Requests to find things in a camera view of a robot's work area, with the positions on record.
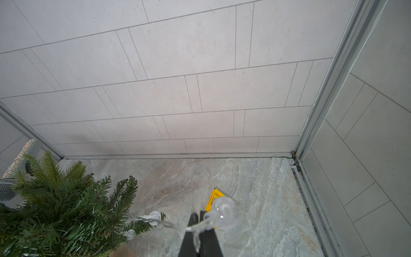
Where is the yellow plastic triangular holder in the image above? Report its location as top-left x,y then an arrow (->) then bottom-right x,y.
204,188 -> 225,212

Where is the small green christmas tree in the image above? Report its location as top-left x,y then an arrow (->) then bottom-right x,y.
1,153 -> 153,257

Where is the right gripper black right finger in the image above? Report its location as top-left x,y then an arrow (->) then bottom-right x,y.
199,229 -> 223,257

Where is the glitter microphone on black stand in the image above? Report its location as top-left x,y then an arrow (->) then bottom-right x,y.
1,139 -> 42,203

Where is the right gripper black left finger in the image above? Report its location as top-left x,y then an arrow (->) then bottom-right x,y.
178,213 -> 199,257

